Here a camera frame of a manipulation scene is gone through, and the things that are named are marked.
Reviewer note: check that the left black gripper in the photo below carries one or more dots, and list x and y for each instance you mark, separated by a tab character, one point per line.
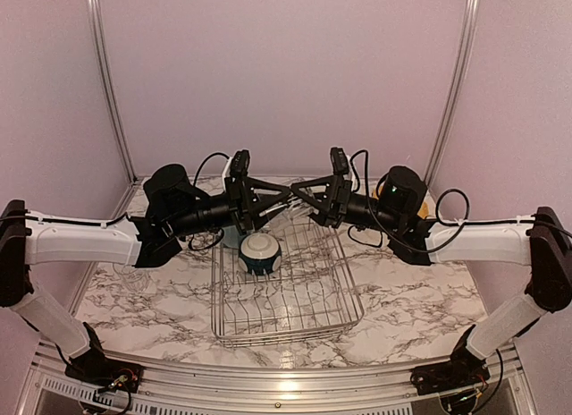
246	205

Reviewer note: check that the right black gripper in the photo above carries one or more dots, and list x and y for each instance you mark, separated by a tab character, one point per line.
340	197

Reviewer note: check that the light blue ceramic mug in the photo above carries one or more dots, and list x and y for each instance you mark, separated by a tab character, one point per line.
232	238

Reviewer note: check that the dark blue white bowl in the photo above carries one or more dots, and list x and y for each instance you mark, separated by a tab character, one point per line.
260	254

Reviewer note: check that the yellow polka dot plate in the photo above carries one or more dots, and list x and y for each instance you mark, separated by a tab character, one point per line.
423	212

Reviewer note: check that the clear drinking glass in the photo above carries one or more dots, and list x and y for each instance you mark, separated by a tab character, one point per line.
134	279
286	213

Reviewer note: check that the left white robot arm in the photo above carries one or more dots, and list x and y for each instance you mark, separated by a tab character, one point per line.
176	208

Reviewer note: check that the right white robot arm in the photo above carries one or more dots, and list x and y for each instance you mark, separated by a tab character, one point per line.
538	241

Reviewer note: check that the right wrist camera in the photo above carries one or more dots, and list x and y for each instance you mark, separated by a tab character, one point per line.
341	166

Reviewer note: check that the metal wire dish rack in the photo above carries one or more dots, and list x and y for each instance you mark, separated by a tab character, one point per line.
311	294

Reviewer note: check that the front aluminium table rail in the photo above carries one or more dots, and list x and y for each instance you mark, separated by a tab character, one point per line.
169	387

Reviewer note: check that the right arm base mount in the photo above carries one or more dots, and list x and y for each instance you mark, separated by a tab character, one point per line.
445	376

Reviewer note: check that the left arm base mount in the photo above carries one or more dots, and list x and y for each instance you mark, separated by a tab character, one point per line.
111	379

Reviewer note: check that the right aluminium frame post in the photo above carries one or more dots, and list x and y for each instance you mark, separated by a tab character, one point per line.
460	70

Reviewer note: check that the aluminium frame post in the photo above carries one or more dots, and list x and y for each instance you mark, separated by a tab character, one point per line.
460	70
104	68

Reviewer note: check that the left aluminium frame post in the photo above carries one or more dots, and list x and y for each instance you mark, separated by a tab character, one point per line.
104	68

